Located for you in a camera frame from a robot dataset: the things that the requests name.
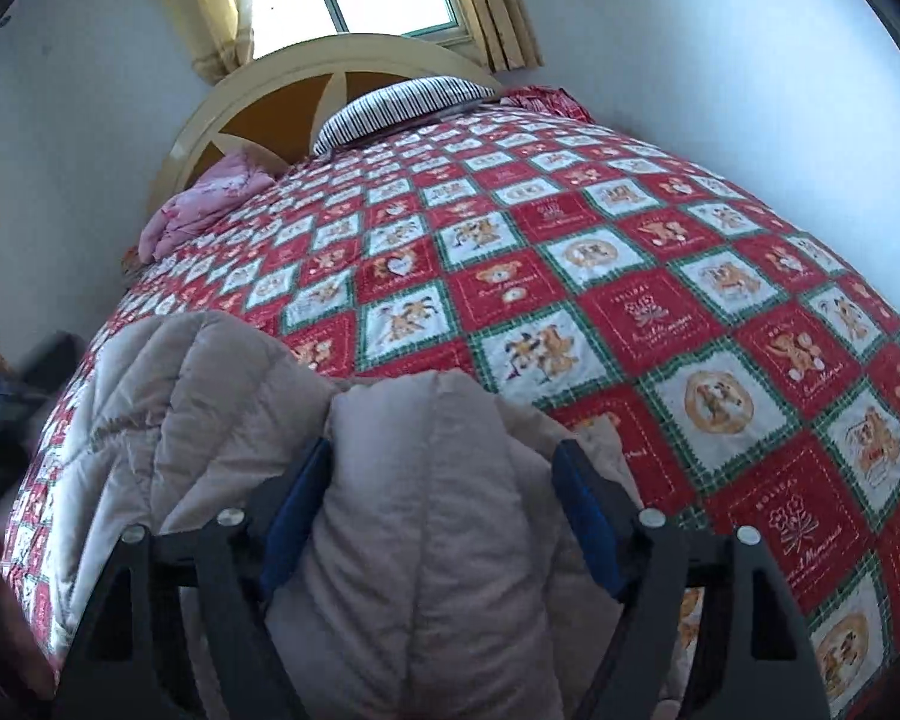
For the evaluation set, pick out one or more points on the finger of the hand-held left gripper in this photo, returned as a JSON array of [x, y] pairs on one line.
[[52, 364]]

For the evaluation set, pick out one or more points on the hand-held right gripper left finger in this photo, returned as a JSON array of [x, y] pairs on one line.
[[296, 525]]

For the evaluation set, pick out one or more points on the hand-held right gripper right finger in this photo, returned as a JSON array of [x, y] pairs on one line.
[[589, 517]]

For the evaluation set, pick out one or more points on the beige puffer jacket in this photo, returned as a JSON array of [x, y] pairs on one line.
[[420, 502]]

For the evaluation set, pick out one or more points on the person's left forearm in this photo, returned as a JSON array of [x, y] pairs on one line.
[[4, 615]]

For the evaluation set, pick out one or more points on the red patchwork bear quilt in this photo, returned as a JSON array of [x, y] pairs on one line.
[[645, 315]]

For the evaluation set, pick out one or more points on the pink folded blanket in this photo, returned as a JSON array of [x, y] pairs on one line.
[[202, 195]]

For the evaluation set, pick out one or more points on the cream and wood headboard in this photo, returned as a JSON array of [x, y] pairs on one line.
[[285, 109]]

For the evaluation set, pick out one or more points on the yellow curtain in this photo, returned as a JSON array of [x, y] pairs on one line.
[[195, 7], [495, 7]]

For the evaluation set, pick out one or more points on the red patterned cloth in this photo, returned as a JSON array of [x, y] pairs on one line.
[[547, 99]]

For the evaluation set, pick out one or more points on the striped pillow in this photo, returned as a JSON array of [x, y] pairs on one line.
[[390, 109]]

